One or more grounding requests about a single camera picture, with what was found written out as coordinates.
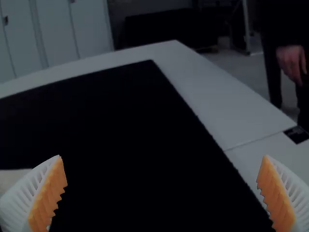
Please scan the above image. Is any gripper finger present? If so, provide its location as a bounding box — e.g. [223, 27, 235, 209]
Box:
[255, 154, 309, 232]
[0, 154, 68, 232]

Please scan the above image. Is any black mat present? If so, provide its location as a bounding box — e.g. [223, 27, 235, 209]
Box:
[0, 59, 275, 232]

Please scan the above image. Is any person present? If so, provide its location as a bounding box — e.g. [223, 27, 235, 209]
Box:
[255, 0, 309, 136]

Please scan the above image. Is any wooden pallet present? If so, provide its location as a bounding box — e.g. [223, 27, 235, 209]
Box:
[195, 45, 219, 54]

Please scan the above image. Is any grey cupboard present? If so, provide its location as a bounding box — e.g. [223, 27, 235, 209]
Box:
[0, 0, 114, 84]

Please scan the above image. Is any metal-framed cart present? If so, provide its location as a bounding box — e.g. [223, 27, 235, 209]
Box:
[226, 0, 254, 57]

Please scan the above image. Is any black crate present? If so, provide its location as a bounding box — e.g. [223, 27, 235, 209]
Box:
[124, 8, 233, 52]

